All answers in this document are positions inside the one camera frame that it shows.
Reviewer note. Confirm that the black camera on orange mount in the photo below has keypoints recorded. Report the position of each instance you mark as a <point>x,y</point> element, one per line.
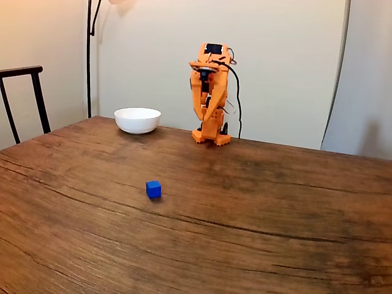
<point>203,74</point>

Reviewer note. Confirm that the black floor lamp pole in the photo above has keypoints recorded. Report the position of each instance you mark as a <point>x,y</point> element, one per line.
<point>88,61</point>

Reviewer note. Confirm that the blue cube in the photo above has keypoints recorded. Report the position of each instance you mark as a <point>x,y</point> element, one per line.
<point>153,190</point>

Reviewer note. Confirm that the black chair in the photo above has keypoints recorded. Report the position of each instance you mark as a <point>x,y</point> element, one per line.
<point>36,92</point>

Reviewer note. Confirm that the white bowl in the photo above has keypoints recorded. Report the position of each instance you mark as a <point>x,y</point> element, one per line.
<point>137,122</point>

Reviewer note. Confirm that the pale lamp shade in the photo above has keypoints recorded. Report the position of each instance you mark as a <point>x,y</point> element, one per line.
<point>122,2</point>

